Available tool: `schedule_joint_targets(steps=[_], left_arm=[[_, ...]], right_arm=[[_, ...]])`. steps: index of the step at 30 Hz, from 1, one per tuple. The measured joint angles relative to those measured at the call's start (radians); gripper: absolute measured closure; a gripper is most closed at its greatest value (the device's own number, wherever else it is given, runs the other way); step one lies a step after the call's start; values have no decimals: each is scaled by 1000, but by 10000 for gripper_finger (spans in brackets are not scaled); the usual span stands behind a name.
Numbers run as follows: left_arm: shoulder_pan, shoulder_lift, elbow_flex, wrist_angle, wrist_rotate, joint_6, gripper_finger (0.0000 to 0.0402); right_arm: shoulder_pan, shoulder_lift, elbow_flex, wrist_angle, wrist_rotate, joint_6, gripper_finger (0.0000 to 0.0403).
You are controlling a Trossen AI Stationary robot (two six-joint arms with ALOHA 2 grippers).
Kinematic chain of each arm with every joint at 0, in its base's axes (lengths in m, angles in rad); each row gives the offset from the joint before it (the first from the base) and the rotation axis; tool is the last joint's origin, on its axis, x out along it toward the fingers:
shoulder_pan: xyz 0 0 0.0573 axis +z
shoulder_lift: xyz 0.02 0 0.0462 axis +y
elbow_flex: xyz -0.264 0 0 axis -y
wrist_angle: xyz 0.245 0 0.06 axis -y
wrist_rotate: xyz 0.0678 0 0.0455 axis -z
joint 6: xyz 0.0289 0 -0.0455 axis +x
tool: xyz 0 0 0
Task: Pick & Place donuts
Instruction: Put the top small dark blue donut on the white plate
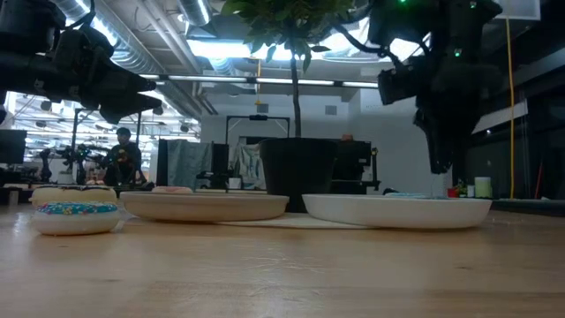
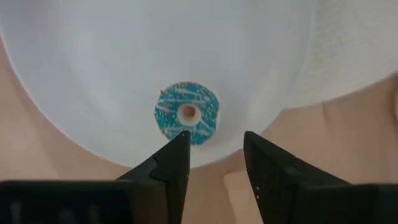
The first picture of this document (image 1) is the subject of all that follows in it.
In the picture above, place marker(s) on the small white cup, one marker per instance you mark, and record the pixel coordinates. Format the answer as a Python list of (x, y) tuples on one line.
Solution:
[(470, 191)]

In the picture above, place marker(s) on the small white pot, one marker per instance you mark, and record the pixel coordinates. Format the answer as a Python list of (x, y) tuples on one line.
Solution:
[(235, 183)]

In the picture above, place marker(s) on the black background machine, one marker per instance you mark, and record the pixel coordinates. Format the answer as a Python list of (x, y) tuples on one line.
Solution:
[(353, 159)]

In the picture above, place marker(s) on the black computer monitor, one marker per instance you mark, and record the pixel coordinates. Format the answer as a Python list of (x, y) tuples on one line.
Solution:
[(12, 146)]

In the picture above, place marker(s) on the long ceiling light bar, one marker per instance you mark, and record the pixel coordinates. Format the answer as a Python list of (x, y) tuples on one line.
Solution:
[(220, 79)]

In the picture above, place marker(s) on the green potted plant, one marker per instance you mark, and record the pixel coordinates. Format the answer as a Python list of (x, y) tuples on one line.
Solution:
[(298, 176)]

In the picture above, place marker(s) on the white round plate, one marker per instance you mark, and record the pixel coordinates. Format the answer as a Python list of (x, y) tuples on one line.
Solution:
[(397, 212)]

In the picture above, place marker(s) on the small green background plant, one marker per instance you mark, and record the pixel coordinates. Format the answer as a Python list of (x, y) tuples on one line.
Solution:
[(461, 189)]

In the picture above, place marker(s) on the large pink frosted donut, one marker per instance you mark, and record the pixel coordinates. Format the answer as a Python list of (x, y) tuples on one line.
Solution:
[(172, 190)]

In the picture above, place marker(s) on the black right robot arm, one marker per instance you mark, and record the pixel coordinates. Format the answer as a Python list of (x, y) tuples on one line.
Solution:
[(441, 22)]

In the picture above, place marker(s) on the tan round plate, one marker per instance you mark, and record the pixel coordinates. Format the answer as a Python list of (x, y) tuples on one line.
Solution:
[(203, 207)]

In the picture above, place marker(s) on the pale green cylinder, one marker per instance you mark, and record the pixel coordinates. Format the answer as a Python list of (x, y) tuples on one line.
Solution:
[(483, 187)]

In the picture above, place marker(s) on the small blue sprinkled donut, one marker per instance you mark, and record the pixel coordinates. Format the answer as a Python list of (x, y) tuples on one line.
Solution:
[(75, 221)]

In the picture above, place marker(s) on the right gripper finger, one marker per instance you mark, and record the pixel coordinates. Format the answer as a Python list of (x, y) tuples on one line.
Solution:
[(443, 141)]

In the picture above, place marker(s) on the person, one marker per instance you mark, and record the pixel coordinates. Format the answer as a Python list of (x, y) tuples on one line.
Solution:
[(123, 163)]

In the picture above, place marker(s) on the grey wall vent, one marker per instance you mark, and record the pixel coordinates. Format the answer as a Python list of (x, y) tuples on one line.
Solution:
[(262, 108), (330, 110)]

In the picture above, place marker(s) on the grey cloth covered cabinet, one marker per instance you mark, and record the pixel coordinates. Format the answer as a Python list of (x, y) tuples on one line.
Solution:
[(190, 163)]

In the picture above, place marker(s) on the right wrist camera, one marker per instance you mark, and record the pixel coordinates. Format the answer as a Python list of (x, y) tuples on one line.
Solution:
[(397, 86)]

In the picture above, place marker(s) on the white patterned banner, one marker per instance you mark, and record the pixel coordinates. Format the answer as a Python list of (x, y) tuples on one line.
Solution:
[(251, 165)]

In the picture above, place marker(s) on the silver spiral duct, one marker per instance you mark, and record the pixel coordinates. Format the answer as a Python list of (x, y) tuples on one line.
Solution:
[(132, 55), (194, 11)]

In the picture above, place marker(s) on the red cup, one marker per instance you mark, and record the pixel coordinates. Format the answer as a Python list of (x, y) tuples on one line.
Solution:
[(452, 193)]

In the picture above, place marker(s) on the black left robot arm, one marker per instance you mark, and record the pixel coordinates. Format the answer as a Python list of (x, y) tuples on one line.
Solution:
[(26, 26)]

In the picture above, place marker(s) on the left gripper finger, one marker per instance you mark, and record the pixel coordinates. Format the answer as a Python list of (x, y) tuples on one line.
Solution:
[(128, 85), (128, 106)]

